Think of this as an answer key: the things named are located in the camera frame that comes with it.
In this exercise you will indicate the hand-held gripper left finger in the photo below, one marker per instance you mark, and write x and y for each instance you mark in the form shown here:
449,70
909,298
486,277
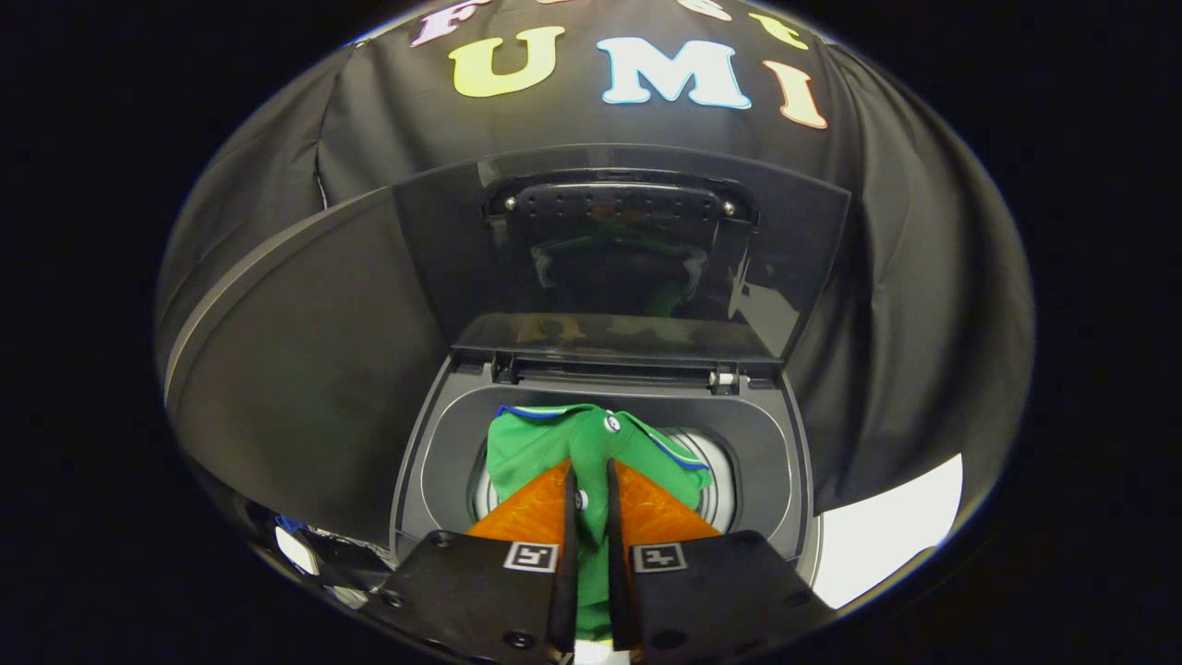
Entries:
565,573

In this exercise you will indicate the green polo shirt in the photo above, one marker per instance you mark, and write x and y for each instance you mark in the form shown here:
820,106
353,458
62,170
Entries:
540,443

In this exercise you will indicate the dark washing machine lid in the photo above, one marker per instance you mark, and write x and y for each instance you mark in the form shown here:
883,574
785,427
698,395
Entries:
462,259

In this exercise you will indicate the grey cabinet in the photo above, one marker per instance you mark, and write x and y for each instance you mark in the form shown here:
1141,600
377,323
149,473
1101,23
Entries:
305,369

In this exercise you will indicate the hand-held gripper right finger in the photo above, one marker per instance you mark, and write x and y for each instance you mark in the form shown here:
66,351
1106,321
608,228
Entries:
617,573

